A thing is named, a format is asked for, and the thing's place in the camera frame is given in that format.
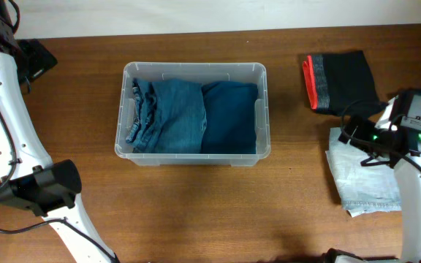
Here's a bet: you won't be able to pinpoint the light grey jeans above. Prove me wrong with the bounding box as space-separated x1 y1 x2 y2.
326 128 401 217

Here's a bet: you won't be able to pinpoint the blue denim jeans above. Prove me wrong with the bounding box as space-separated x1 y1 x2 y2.
126 78 207 153

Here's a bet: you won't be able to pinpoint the dark teal shirt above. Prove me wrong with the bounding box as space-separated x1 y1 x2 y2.
201 81 259 154

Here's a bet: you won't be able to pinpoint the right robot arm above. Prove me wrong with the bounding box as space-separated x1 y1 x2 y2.
326 116 421 262

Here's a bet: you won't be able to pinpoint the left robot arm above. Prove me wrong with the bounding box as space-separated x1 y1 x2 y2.
0 0 118 262

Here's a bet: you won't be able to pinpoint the black shorts red waistband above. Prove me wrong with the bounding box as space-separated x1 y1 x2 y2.
302 50 385 118

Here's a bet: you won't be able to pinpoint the clear plastic storage bin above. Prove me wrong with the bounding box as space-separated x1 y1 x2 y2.
114 61 271 167

